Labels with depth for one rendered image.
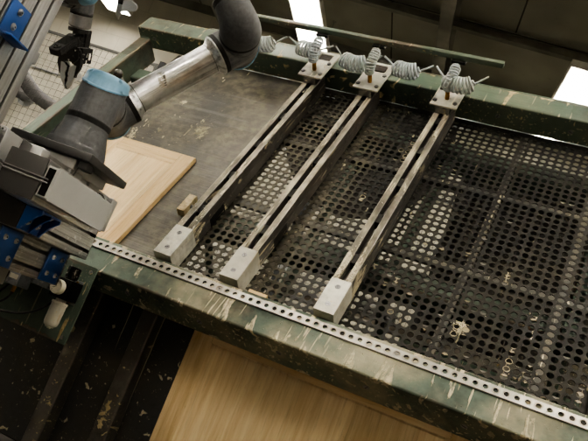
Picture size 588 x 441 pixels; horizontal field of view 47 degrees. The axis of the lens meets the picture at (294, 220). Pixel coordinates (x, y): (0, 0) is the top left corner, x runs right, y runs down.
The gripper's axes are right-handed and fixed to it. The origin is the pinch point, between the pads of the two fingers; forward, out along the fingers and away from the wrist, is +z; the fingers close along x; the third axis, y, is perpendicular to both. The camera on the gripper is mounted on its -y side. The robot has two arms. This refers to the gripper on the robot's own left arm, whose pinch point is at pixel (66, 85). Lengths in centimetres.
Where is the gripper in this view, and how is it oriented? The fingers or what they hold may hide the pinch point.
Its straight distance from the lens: 253.5
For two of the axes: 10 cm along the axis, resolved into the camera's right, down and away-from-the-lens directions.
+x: -9.2, -3.3, 2.3
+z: -2.6, 9.2, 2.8
